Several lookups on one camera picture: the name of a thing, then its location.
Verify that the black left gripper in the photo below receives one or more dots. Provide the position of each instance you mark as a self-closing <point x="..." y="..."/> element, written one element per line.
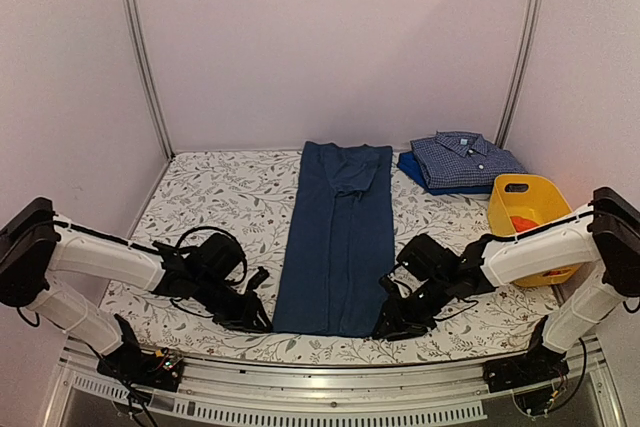
<point x="243" y="320"/>

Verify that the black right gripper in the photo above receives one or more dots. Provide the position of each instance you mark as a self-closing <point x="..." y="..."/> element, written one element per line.
<point x="400" y="321"/>

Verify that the grey blue garment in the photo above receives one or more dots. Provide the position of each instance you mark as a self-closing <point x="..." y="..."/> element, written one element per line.
<point x="340" y="243"/>

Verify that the blue checkered button shirt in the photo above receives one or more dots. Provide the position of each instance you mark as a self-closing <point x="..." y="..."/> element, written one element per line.
<point x="457" y="159"/>

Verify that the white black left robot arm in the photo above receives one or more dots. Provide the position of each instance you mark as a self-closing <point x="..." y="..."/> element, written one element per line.
<point x="38" y="243"/>

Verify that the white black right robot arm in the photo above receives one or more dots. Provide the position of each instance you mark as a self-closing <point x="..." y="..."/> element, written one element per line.
<point x="605" y="233"/>

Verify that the yellow plastic laundry basket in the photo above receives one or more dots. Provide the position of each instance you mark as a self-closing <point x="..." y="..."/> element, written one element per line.
<point x="535" y="207"/>

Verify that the floral patterned table cloth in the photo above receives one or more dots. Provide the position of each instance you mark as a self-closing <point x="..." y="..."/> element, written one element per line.
<point x="252" y="196"/>

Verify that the orange garment in basket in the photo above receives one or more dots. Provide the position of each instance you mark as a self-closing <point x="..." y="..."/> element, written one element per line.
<point x="521" y="224"/>

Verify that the folded royal blue garment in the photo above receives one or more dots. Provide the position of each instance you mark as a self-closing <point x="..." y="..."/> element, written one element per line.
<point x="409" y="165"/>

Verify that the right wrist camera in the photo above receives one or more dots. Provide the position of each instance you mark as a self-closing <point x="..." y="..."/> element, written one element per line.
<point x="393" y="288"/>

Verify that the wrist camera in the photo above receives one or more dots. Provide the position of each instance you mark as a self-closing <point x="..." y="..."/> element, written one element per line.
<point x="258" y="278"/>
<point x="393" y="288"/>

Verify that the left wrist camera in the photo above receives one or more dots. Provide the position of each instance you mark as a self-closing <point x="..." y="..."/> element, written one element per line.
<point x="258" y="278"/>

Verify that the aluminium front rail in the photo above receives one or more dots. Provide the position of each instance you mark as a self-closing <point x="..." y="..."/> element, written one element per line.
<point x="222" y="392"/>

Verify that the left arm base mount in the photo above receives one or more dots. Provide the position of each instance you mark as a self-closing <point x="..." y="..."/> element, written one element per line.
<point x="129" y="363"/>

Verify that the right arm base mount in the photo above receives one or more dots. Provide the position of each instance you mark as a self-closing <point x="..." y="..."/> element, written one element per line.
<point x="537" y="365"/>

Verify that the left aluminium frame post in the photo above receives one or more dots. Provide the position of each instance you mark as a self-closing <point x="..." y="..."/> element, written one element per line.
<point x="141" y="56"/>

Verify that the aluminium frame post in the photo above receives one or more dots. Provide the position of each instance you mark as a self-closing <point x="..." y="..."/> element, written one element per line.
<point x="141" y="56"/>
<point x="525" y="46"/>

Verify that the right aluminium frame post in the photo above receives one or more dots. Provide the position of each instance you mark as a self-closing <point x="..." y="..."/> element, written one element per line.
<point x="525" y="46"/>

